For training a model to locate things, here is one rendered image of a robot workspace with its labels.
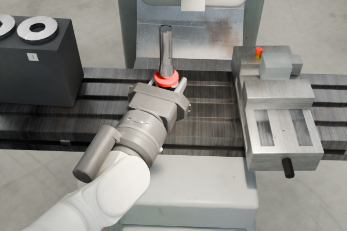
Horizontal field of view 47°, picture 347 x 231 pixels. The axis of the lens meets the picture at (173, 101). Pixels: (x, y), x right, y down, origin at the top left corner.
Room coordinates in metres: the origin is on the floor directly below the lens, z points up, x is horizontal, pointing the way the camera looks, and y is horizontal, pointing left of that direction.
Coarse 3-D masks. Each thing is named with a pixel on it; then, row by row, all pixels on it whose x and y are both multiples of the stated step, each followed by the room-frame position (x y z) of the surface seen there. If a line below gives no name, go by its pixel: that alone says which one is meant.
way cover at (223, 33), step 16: (144, 16) 1.00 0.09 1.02; (160, 16) 1.00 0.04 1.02; (176, 16) 1.00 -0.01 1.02; (192, 16) 1.00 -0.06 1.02; (208, 16) 1.00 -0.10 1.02; (224, 16) 0.99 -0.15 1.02; (240, 16) 0.99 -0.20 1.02; (144, 32) 0.97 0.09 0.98; (176, 32) 0.97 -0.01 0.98; (192, 32) 0.97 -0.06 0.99; (208, 32) 0.97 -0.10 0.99; (224, 32) 0.96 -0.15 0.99; (240, 32) 0.96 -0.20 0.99; (144, 48) 0.94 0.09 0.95; (176, 48) 0.93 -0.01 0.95; (192, 48) 0.93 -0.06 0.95; (208, 48) 0.93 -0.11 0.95; (224, 48) 0.93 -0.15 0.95; (144, 64) 0.89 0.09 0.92; (176, 64) 0.89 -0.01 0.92; (208, 64) 0.89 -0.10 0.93; (224, 64) 0.89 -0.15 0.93
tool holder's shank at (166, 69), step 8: (160, 32) 0.55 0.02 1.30; (168, 32) 0.55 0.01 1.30; (160, 40) 0.55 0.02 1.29; (168, 40) 0.55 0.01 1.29; (160, 48) 0.55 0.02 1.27; (168, 48) 0.55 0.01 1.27; (160, 56) 0.55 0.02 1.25; (168, 56) 0.55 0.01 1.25; (160, 64) 0.55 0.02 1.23; (168, 64) 0.55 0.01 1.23; (160, 72) 0.55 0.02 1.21; (168, 72) 0.55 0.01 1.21
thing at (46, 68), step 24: (0, 24) 0.76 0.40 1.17; (24, 24) 0.74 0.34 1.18; (48, 24) 0.74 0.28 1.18; (0, 48) 0.68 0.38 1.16; (24, 48) 0.67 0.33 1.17; (48, 48) 0.67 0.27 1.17; (72, 48) 0.75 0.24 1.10; (0, 72) 0.68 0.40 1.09; (24, 72) 0.67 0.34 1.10; (48, 72) 0.67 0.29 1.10; (72, 72) 0.72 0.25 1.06; (0, 96) 0.68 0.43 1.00; (24, 96) 0.68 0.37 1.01; (48, 96) 0.67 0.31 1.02; (72, 96) 0.68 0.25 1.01
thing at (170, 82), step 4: (156, 72) 0.57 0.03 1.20; (176, 72) 0.57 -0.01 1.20; (156, 76) 0.56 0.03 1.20; (160, 76) 0.56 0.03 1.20; (172, 76) 0.56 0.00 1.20; (176, 76) 0.56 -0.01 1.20; (156, 80) 0.55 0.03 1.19; (160, 80) 0.54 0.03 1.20; (164, 80) 0.54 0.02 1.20; (168, 80) 0.54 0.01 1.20; (172, 80) 0.54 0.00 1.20; (176, 80) 0.55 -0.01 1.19; (160, 84) 0.54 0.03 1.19; (164, 84) 0.54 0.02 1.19; (168, 84) 0.54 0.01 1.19; (172, 84) 0.54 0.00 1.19
